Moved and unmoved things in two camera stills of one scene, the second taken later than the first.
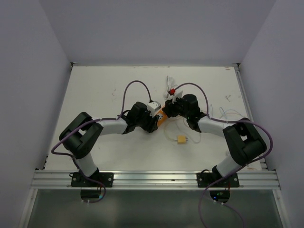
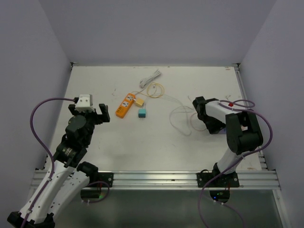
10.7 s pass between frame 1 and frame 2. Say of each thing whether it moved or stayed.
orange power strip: moved
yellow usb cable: moved
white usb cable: moved
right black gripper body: moved
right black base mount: stayed
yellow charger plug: moved
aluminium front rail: stayed
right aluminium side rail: stayed
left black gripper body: moved
